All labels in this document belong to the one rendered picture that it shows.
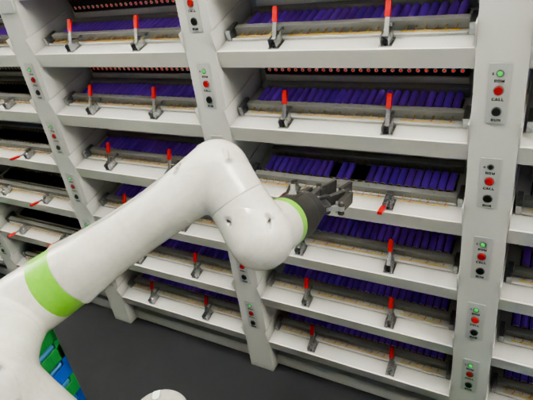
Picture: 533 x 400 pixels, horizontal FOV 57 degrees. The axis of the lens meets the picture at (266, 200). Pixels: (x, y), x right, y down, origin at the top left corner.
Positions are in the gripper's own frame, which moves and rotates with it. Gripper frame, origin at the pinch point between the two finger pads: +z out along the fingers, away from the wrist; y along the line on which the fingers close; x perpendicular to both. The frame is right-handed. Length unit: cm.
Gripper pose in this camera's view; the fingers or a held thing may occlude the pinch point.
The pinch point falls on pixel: (337, 190)
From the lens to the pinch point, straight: 110.5
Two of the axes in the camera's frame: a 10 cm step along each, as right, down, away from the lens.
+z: 4.9, -2.4, 8.4
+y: -8.7, -1.3, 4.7
